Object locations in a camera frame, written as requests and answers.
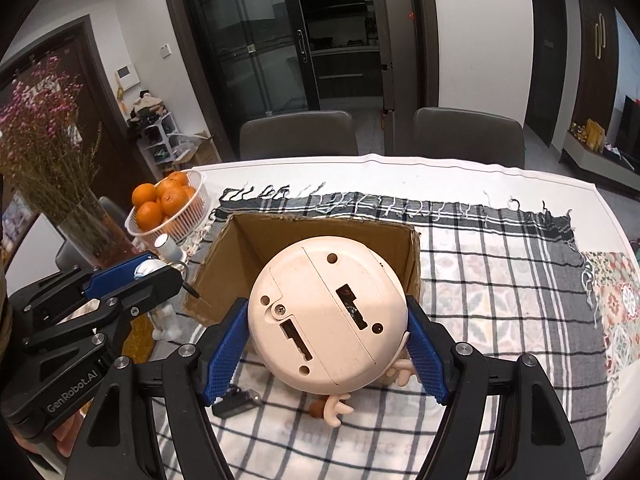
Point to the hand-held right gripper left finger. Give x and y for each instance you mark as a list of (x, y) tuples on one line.
[(225, 355)]

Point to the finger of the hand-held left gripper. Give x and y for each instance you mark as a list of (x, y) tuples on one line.
[(112, 275), (140, 295)]

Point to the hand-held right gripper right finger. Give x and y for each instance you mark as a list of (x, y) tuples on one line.
[(425, 355)]

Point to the brown cardboard box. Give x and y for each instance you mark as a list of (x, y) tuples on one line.
[(220, 280)]

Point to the round beige alarm clock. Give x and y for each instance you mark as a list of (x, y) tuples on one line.
[(325, 310)]

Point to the person's left hand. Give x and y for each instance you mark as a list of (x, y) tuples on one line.
[(67, 432)]

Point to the small white figurine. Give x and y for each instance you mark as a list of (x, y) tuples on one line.
[(167, 320)]

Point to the glass vase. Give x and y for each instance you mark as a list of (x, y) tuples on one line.
[(95, 230)]

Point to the small black box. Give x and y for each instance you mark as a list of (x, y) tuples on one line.
[(235, 402)]

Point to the small white candle glass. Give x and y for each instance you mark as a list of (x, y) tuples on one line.
[(169, 249)]

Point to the pile of oranges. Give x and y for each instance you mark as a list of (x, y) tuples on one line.
[(150, 212)]

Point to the white fruit basket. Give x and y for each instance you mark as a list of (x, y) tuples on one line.
[(192, 210)]

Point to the grey plaid tablecloth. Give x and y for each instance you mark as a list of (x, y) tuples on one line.
[(480, 270)]

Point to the small brown object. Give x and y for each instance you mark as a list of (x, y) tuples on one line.
[(316, 408)]

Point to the dried flower bouquet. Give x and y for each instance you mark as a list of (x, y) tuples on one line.
[(40, 150)]

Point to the white shoe rack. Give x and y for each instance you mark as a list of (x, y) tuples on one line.
[(157, 135)]

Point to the small cardboard carton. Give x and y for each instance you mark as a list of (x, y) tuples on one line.
[(207, 150)]

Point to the dark brown door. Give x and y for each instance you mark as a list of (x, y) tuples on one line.
[(100, 110)]

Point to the white table cover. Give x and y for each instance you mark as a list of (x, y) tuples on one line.
[(400, 172)]

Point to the white intercom panel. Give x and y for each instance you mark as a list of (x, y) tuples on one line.
[(126, 77)]

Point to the floral patterned cloth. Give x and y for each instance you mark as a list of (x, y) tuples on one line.
[(617, 305)]

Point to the grey dining chair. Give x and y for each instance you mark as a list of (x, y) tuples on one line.
[(300, 135), (465, 135)]

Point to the television cabinet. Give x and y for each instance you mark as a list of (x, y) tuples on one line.
[(590, 165)]

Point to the grey refrigerator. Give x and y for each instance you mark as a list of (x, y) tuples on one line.
[(387, 85)]

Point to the yellow gift bag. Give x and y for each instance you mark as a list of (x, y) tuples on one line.
[(592, 135)]

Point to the dark sliding glass door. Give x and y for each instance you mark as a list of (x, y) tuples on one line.
[(260, 35)]

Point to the television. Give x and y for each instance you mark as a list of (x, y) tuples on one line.
[(631, 130)]

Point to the dark interior door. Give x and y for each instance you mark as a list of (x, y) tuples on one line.
[(545, 70)]

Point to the dark slatted cabinet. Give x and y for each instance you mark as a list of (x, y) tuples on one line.
[(592, 85)]

